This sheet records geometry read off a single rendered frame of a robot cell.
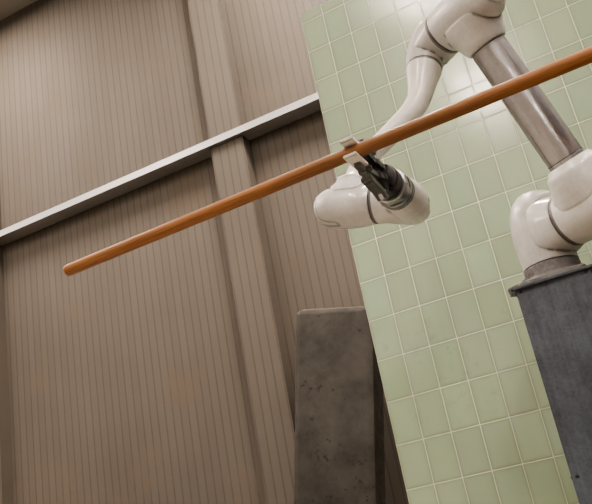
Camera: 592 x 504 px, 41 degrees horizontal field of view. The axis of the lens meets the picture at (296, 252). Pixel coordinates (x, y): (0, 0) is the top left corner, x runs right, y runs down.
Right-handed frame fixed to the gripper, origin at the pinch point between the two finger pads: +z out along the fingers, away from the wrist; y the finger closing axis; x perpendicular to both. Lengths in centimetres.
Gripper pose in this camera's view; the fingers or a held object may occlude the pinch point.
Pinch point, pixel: (354, 152)
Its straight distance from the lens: 171.5
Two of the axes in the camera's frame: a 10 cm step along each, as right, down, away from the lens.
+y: 1.8, 9.1, -3.7
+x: -8.7, 3.2, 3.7
